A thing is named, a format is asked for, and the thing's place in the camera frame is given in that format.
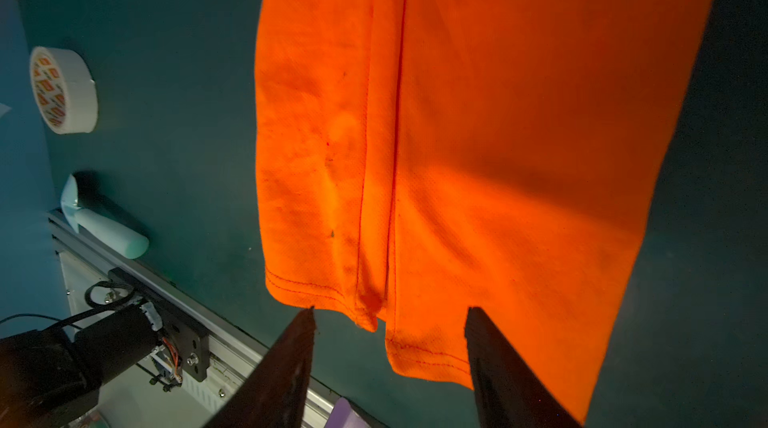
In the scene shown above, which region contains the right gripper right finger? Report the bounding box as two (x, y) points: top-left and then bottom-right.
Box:
(465, 307), (580, 427)

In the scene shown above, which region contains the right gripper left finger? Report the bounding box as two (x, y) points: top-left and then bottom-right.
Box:
(206, 308), (316, 428)

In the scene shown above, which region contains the orange t-shirt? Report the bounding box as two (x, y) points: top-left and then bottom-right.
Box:
(254, 0), (713, 421)

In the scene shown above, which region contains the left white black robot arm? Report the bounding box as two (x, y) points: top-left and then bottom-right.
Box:
(1, 281), (163, 427)

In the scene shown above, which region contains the light teal toy trowel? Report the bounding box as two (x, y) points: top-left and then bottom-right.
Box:
(60, 175), (150, 260)

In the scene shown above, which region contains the roll of tape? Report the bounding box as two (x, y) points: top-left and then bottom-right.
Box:
(29, 47), (98, 135)

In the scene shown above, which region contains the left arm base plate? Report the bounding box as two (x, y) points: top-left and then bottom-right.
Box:
(108, 268), (210, 382)

